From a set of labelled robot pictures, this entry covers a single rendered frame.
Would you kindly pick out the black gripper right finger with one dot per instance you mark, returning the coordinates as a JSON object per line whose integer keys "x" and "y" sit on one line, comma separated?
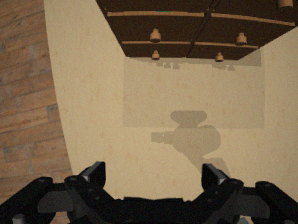
{"x": 263, "y": 203}

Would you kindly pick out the brown wooden chest of drawers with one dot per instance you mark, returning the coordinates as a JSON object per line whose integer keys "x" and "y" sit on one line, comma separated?
{"x": 207, "y": 14}

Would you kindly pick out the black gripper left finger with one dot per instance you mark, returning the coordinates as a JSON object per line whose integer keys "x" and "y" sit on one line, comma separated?
{"x": 38, "y": 202}

